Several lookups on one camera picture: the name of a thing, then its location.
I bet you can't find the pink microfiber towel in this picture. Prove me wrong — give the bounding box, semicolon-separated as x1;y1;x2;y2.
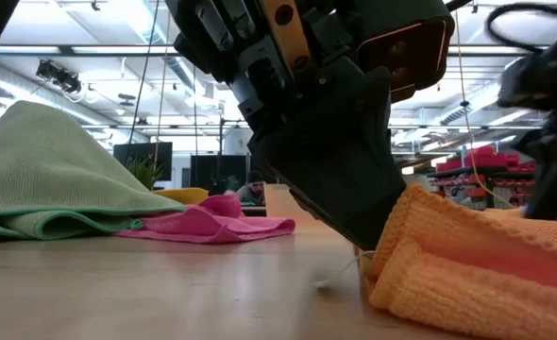
115;193;297;246

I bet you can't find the black monitor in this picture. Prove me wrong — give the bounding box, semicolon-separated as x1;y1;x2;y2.
112;141;174;182

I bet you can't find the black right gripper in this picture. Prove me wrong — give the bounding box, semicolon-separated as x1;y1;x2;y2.
498;35;557;221

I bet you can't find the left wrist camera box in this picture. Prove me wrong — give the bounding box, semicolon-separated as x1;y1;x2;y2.
356;0;455;104

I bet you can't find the shelf with red bins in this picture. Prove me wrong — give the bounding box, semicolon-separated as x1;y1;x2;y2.
427;144;537;212

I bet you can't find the overhead light bar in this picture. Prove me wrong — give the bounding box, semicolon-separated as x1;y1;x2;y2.
0;44;557;58

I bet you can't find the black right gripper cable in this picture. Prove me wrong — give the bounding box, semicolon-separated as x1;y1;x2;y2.
484;2;557;54

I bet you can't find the translucent orange plastic bin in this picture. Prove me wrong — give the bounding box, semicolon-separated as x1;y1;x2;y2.
263;183;308;226

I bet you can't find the yellow hanging cord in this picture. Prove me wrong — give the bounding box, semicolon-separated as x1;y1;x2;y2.
453;0;518;209

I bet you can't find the yellow microfiber towel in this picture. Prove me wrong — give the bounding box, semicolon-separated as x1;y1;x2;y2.
153;187;210;205

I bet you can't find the person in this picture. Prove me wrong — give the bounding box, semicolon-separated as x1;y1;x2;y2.
235;170;266;207

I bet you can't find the small potted succulent plant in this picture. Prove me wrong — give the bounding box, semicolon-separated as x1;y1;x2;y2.
125;155;164;192

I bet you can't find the black ceiling-mounted device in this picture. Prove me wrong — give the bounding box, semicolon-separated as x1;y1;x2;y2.
35;59;82;94

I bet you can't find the orange microfiber towel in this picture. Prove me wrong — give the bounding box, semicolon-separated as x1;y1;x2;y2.
361;182;557;340

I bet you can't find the light green microfiber towel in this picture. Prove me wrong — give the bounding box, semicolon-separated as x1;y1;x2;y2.
0;99;187;242

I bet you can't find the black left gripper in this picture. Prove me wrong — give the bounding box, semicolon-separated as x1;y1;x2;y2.
164;0;369;132

